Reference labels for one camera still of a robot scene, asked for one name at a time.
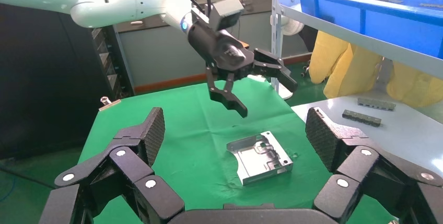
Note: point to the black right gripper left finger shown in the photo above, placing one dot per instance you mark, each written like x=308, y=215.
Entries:
x=128, y=170

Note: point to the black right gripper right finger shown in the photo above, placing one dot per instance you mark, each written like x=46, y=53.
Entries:
x=363, y=167

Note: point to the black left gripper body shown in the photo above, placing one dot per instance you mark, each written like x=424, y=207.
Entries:
x=225, y=56

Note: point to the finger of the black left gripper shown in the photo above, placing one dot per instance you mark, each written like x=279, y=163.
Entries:
x=273, y=66
x=226, y=99

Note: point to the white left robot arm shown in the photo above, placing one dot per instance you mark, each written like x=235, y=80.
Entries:
x=104, y=1

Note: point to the white round floor base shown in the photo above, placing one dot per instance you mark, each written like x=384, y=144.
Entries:
x=285, y=93

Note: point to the black office chair base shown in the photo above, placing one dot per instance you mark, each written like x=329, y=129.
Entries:
x=304, y=73

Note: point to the green table cloth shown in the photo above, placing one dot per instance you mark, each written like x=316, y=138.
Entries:
x=193, y=136

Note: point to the grey slotted metal strip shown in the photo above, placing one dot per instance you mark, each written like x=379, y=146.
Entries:
x=361, y=117
x=376, y=104

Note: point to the yellow mesh bag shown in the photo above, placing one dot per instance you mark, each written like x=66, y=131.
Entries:
x=332, y=66

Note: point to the white metal shelf board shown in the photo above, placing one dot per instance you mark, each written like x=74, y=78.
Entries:
x=398, y=55

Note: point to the black cabinet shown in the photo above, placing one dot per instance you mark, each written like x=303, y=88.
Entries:
x=52, y=77

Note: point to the blue plastic bin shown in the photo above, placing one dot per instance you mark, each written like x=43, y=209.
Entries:
x=398, y=28

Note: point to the perforated grey shelf post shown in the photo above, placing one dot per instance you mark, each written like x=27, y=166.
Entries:
x=277, y=25

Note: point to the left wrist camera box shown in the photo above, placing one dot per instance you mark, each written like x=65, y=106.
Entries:
x=225, y=13

